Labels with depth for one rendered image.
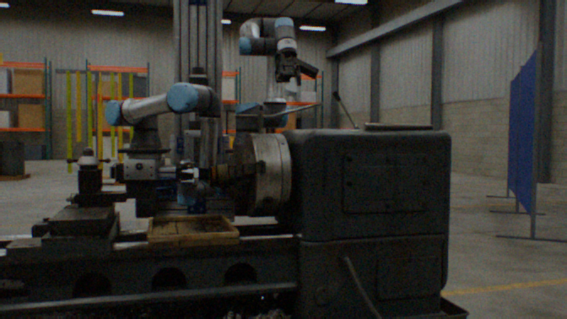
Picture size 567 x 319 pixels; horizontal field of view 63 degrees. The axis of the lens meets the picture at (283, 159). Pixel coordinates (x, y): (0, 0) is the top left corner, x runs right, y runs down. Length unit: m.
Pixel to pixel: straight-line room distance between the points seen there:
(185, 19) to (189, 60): 0.20
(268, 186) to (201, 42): 1.13
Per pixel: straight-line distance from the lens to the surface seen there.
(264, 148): 1.63
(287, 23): 1.90
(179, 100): 1.92
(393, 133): 1.71
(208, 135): 2.03
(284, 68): 1.78
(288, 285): 1.70
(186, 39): 2.52
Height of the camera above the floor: 1.23
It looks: 3 degrees down
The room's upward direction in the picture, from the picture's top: straight up
